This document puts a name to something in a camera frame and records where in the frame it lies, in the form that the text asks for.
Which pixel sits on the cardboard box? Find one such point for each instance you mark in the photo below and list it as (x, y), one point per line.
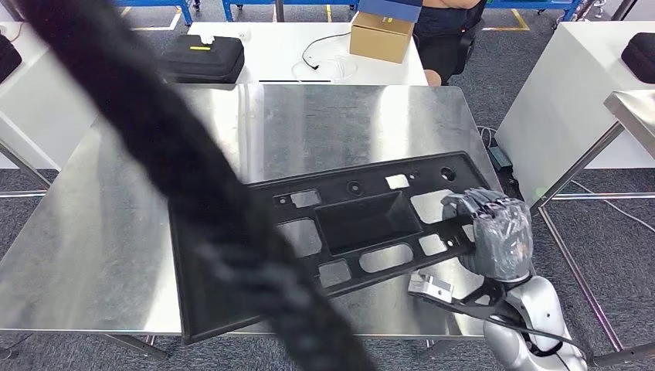
(378, 43)

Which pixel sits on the blue flat board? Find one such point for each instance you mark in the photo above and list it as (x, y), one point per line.
(389, 10)

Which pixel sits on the stainless steel side table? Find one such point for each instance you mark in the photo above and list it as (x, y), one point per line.
(634, 110)
(20, 194)

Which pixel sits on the black case with yellow label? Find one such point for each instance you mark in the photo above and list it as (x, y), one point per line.
(204, 61)

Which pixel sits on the black zip case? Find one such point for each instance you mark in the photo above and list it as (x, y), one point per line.
(7, 59)
(639, 56)

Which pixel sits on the pale floor tape line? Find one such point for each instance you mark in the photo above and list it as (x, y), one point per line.
(174, 20)

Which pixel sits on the clear plastic bag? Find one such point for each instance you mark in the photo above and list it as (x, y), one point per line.
(332, 69)

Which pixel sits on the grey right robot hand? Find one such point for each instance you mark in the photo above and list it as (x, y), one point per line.
(501, 240)

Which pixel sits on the stainless steel workbench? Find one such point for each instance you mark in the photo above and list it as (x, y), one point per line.
(332, 128)

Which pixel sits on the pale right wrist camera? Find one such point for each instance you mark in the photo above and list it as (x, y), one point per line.
(430, 288)

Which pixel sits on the black power adapter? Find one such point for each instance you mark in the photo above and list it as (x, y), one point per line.
(499, 157)

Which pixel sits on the blue metal shelf rack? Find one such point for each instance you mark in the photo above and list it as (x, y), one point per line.
(286, 3)

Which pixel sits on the black plastic bracket panel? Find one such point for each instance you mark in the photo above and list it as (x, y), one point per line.
(368, 225)

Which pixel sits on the person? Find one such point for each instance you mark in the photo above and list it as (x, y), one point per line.
(435, 36)

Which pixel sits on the small white object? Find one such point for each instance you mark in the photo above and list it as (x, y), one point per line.
(207, 39)

